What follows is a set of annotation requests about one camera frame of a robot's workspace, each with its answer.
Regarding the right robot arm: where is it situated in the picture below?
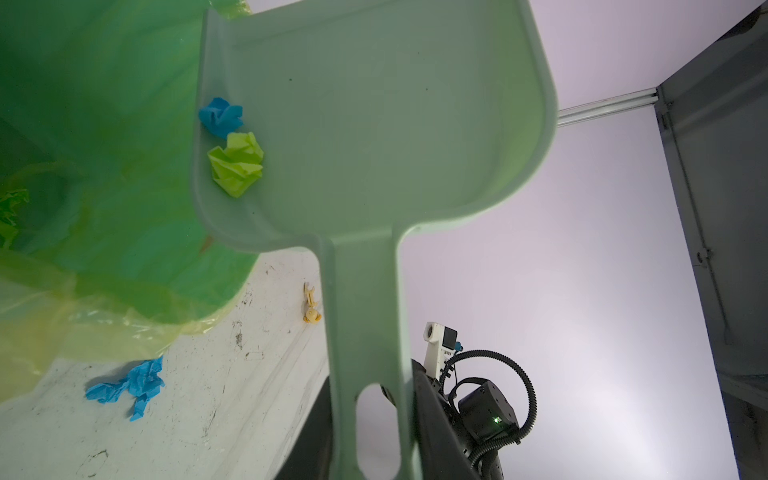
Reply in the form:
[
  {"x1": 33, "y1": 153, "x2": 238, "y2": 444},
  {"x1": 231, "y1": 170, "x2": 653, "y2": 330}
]
[{"x1": 444, "y1": 377, "x2": 519, "y2": 458}]

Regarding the blue paper scrap cluster centre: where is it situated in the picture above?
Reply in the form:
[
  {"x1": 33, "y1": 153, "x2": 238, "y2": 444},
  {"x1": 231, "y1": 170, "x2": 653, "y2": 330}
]
[{"x1": 85, "y1": 356, "x2": 165, "y2": 422}]

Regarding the green plastic dustpan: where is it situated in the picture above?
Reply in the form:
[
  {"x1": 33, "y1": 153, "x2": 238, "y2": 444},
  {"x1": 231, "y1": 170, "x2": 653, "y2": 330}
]
[{"x1": 190, "y1": 1, "x2": 557, "y2": 479}]

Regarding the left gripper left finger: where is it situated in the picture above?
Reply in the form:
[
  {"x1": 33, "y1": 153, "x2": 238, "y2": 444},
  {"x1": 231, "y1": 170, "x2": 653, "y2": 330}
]
[{"x1": 275, "y1": 378, "x2": 332, "y2": 480}]

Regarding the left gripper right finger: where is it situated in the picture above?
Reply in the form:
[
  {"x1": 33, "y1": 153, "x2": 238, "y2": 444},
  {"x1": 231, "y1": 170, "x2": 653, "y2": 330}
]
[{"x1": 411, "y1": 360, "x2": 479, "y2": 480}]

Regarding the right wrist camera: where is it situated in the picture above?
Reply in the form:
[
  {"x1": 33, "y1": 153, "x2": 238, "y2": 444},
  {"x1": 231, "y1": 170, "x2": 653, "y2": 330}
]
[{"x1": 423, "y1": 322, "x2": 463, "y2": 380}]

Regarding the paper scrap cluster front left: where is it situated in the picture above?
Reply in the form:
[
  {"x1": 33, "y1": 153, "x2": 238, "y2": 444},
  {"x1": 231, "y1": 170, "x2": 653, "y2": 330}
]
[{"x1": 198, "y1": 97, "x2": 265, "y2": 198}]

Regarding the yellow toy duck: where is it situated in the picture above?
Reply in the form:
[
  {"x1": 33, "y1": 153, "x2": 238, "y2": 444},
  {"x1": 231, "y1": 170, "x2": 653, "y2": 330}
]
[{"x1": 303, "y1": 282, "x2": 322, "y2": 324}]

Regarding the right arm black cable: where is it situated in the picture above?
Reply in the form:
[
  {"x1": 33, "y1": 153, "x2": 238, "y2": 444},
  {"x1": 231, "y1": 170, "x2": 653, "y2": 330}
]
[{"x1": 437, "y1": 349, "x2": 539, "y2": 472}]

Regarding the yellow-green bin liner bag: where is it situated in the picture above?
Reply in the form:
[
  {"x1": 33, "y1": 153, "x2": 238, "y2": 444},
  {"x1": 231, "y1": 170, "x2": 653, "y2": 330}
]
[{"x1": 1, "y1": 1, "x2": 255, "y2": 400}]

